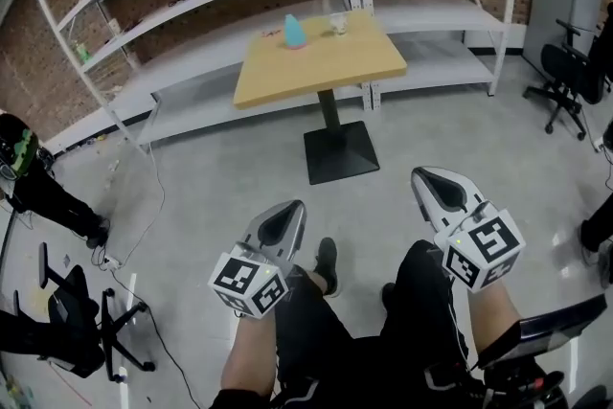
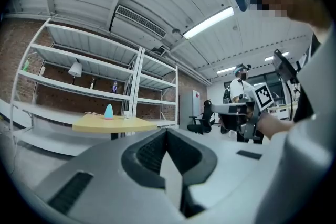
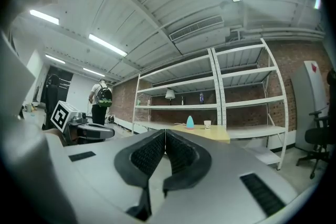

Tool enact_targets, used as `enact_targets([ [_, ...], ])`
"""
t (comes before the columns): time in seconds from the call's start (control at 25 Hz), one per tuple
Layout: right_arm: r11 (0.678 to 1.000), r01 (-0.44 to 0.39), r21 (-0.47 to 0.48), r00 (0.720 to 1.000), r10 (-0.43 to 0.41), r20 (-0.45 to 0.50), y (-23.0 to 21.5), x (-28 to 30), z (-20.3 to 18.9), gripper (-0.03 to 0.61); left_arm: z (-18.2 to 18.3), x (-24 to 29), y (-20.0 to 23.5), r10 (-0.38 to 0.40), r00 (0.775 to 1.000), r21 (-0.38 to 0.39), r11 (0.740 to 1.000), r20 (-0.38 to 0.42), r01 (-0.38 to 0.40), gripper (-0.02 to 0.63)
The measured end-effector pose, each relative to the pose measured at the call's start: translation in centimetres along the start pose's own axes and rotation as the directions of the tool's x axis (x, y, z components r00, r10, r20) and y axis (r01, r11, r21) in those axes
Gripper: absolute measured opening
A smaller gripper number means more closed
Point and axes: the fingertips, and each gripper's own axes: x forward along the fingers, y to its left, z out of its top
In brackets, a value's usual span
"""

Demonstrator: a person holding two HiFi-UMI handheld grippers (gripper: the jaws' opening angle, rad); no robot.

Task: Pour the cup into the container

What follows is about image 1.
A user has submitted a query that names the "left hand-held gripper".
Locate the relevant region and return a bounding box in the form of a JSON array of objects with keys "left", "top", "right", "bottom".
[{"left": 207, "top": 199, "right": 308, "bottom": 321}]

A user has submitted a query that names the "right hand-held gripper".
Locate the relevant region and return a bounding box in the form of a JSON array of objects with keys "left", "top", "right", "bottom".
[{"left": 410, "top": 166, "right": 528, "bottom": 295}]

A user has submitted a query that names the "teal plastic vase bottle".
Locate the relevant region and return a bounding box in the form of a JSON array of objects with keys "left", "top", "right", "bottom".
[{"left": 283, "top": 12, "right": 307, "bottom": 52}]

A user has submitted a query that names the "person's right forearm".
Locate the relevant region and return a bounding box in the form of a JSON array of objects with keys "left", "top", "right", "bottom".
[{"left": 466, "top": 284, "right": 523, "bottom": 370}]

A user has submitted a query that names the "person's left forearm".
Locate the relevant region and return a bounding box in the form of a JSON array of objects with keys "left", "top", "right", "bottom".
[{"left": 219, "top": 306, "right": 284, "bottom": 398}]

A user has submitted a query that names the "person's left black shoe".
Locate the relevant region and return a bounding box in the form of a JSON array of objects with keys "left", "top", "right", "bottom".
[{"left": 313, "top": 237, "right": 340, "bottom": 299}]

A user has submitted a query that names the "person's black shoe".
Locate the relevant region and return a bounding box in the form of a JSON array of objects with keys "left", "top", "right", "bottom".
[
  {"left": 313, "top": 237, "right": 340, "bottom": 299},
  {"left": 381, "top": 282, "right": 398, "bottom": 317}
]

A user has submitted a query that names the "person's right black shoe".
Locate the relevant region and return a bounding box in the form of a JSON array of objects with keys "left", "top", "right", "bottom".
[{"left": 381, "top": 282, "right": 398, "bottom": 317}]

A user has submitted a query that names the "person's black clothing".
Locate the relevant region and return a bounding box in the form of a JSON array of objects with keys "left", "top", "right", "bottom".
[{"left": 210, "top": 239, "right": 571, "bottom": 409}]

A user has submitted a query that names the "white metal shelf unit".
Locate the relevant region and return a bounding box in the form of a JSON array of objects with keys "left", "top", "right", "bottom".
[
  {"left": 31, "top": 0, "right": 379, "bottom": 157},
  {"left": 347, "top": 0, "right": 518, "bottom": 111}
]

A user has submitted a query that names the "black body-worn equipment pack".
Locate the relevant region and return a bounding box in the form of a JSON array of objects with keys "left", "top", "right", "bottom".
[{"left": 473, "top": 294, "right": 609, "bottom": 409}]

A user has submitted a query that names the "black mesh office chair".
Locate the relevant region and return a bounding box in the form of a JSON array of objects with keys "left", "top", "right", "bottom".
[{"left": 0, "top": 241, "right": 157, "bottom": 382}]

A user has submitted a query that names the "white cable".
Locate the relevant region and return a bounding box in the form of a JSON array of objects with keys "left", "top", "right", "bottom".
[{"left": 114, "top": 141, "right": 167, "bottom": 265}]

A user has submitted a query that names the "wooden table with black pedestal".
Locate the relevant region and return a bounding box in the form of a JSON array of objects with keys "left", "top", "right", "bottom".
[{"left": 233, "top": 9, "right": 408, "bottom": 187}]

